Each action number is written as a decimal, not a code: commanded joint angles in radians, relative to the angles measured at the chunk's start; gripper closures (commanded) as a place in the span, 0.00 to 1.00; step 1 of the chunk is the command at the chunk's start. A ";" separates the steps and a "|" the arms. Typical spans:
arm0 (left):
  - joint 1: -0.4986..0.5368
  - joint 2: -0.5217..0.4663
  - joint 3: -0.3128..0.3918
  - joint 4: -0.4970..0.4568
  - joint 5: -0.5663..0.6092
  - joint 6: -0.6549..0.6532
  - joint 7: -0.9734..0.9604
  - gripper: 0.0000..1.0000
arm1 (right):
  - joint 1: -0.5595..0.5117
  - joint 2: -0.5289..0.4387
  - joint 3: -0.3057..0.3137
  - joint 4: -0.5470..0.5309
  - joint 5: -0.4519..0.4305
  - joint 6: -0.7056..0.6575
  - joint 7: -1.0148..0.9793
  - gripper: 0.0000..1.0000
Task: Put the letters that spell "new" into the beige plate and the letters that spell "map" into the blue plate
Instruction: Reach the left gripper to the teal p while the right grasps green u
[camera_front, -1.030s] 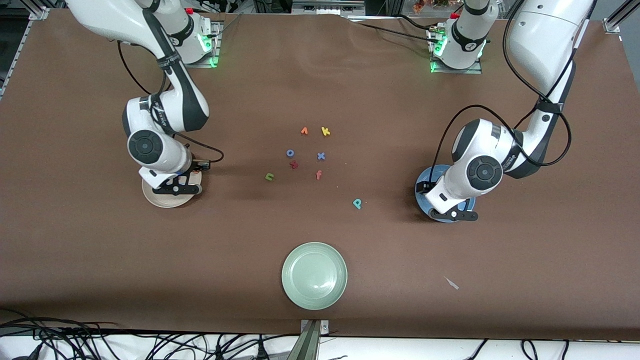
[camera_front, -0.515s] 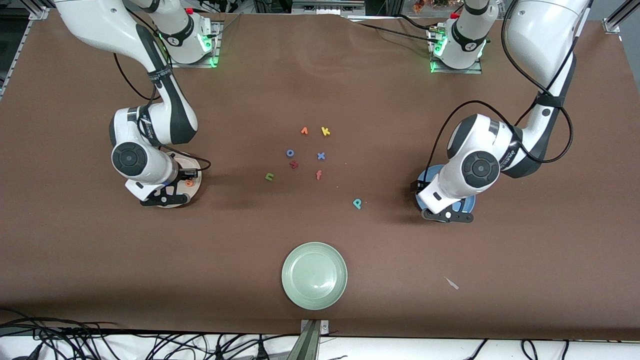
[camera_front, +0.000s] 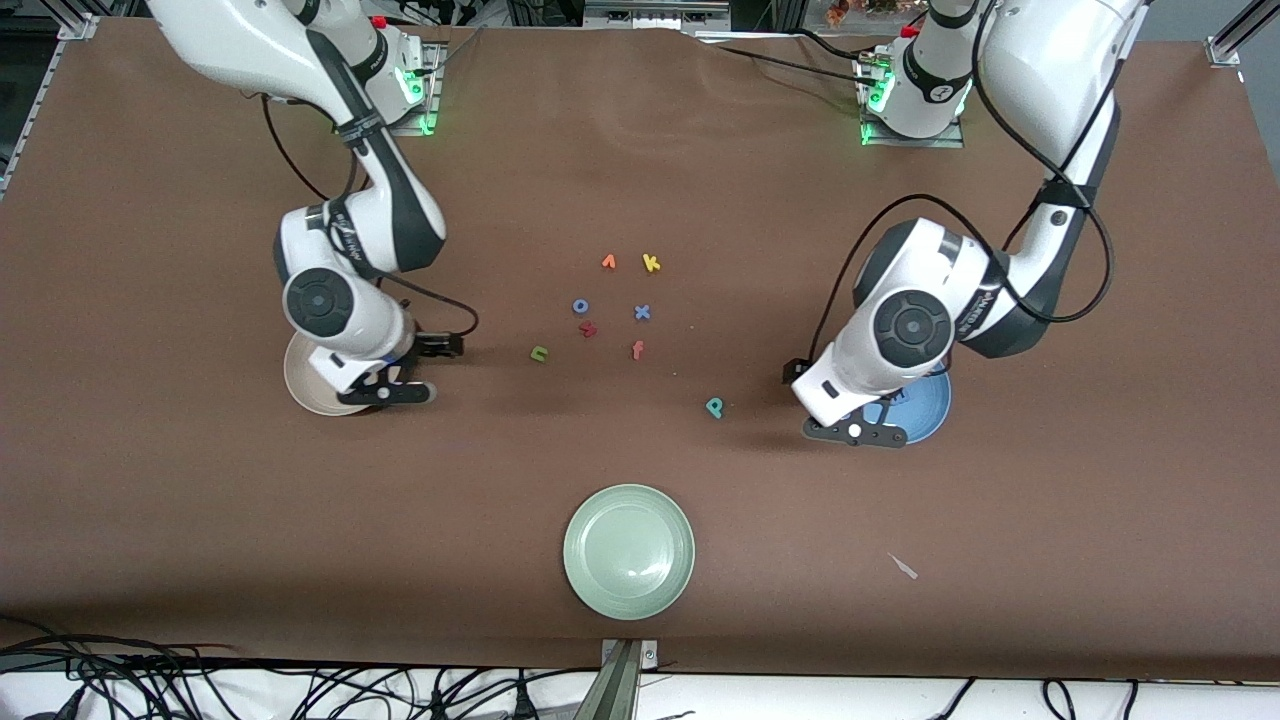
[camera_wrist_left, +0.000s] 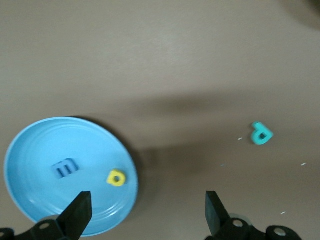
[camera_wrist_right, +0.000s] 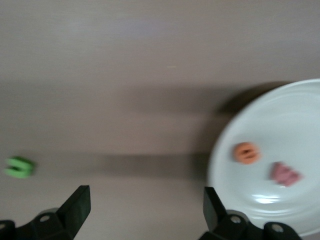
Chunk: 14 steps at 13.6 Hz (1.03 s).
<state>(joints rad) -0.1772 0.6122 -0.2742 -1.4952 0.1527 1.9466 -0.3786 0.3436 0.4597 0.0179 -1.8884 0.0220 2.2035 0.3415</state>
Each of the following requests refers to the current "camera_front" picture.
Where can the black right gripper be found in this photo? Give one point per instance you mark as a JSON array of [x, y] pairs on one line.
[[436, 346]]

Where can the orange brown background object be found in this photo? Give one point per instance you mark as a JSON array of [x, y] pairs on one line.
[[838, 10]]

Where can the brown table cover sheet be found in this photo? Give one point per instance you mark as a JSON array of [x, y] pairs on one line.
[[640, 180]]

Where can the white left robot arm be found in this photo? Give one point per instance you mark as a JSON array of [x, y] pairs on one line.
[[1050, 60]]

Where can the grey metal crossbar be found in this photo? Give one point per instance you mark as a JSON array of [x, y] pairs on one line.
[[655, 15]]

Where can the blue plate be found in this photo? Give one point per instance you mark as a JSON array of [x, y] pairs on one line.
[[930, 405]]

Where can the beige brown plate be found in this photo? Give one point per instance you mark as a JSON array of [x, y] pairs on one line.
[[305, 385]]

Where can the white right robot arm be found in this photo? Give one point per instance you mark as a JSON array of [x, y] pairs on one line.
[[230, 40]]

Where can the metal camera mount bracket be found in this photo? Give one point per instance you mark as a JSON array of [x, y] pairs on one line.
[[625, 680]]

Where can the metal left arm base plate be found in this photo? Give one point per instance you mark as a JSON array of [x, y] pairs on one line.
[[950, 140]]

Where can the pale green plate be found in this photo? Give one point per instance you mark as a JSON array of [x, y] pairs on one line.
[[628, 552]]

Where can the white paper scrap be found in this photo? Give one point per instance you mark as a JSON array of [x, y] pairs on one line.
[[903, 566]]

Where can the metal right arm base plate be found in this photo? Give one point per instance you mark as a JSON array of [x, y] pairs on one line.
[[432, 100]]

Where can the aluminium frame rail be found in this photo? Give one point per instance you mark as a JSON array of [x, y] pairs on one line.
[[1235, 40], [30, 110]]

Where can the teal foam letter p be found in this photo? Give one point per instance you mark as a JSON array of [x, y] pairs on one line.
[[712, 408]]

